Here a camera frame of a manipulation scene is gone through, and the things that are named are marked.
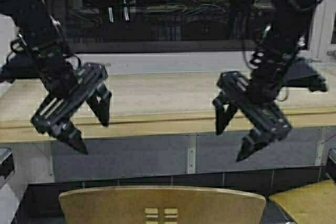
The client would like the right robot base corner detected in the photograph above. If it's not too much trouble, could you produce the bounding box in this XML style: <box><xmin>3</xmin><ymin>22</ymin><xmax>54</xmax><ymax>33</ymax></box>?
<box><xmin>326</xmin><ymin>148</ymin><xmax>336</xmax><ymax>182</ymax></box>

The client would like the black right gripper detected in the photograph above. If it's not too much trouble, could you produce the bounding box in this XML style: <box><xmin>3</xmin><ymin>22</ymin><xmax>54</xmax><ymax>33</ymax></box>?
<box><xmin>213</xmin><ymin>71</ymin><xmax>292</xmax><ymax>162</ymax></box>

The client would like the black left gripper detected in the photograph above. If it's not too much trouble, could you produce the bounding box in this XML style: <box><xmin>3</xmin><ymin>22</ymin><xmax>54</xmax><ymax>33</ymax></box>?
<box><xmin>31</xmin><ymin>62</ymin><xmax>112</xmax><ymax>155</ymax></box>

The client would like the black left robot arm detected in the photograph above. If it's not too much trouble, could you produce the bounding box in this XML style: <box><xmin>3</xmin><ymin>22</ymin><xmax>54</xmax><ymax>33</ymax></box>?
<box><xmin>1</xmin><ymin>0</ymin><xmax>112</xmax><ymax>155</ymax></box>

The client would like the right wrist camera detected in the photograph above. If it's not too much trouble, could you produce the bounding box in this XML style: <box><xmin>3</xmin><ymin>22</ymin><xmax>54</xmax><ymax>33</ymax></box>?
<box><xmin>282</xmin><ymin>57</ymin><xmax>328</xmax><ymax>92</ymax></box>

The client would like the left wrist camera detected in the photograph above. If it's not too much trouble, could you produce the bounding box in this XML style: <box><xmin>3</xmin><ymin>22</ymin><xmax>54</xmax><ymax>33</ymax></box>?
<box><xmin>1</xmin><ymin>52</ymin><xmax>41</xmax><ymax>83</ymax></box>

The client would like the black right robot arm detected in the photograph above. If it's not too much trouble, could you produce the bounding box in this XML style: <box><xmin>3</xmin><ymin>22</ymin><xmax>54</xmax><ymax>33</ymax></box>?
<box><xmin>213</xmin><ymin>0</ymin><xmax>328</xmax><ymax>162</ymax></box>

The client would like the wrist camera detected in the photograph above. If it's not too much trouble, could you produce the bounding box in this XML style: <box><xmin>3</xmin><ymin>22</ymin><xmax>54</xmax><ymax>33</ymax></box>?
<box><xmin>1</xmin><ymin>52</ymin><xmax>41</xmax><ymax>83</ymax></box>
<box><xmin>282</xmin><ymin>57</ymin><xmax>328</xmax><ymax>92</ymax></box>

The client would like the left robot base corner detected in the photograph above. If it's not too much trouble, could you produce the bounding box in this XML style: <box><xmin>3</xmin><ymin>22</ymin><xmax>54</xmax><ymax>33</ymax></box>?
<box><xmin>1</xmin><ymin>148</ymin><xmax>15</xmax><ymax>186</ymax></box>

